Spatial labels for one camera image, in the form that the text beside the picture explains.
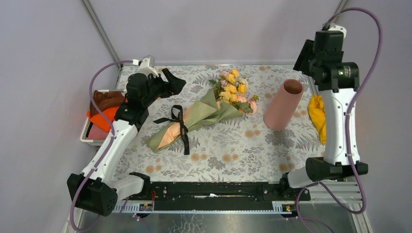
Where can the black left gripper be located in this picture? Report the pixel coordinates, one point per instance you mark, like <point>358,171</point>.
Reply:
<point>173,87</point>

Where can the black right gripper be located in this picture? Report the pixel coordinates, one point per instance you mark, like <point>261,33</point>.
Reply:
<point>300,63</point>

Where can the black ribbon gold lettering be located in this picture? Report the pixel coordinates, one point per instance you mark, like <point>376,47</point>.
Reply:
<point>177,128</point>

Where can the green peach wrapping paper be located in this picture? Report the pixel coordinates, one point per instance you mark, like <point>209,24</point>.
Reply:
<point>203,112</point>

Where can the yellow pink flower bunch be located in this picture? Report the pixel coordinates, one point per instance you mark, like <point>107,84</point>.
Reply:
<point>231,88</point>

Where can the pink cylindrical vase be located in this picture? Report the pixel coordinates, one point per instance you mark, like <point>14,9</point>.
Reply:
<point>281,109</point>

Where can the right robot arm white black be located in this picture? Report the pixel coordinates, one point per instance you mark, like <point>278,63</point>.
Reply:
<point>338,82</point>

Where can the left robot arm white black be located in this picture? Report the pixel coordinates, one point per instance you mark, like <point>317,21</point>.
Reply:
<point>92,189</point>

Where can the yellow cloth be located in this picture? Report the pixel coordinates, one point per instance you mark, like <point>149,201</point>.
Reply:
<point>318,117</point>

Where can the floral patterned table mat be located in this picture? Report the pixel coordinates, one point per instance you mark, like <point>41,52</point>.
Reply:
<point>241,149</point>

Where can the brown cloth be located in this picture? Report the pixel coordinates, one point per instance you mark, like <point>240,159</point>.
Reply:
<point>108,102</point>

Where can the orange cloth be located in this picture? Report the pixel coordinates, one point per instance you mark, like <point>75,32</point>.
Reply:
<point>98,119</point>

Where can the pink cloth in basket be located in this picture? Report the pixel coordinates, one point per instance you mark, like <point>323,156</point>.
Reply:
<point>96,133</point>

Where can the white plastic basket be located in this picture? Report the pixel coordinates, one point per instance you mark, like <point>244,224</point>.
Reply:
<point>88,124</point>

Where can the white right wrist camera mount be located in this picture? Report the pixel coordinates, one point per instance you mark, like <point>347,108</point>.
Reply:
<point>336,27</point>

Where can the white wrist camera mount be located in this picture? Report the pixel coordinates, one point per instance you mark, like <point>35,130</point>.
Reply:
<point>146,66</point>
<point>336,27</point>

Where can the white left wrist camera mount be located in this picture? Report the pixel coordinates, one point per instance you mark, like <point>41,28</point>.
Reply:
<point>146,66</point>

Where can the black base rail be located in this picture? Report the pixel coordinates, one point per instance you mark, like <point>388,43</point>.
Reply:
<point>217,197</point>

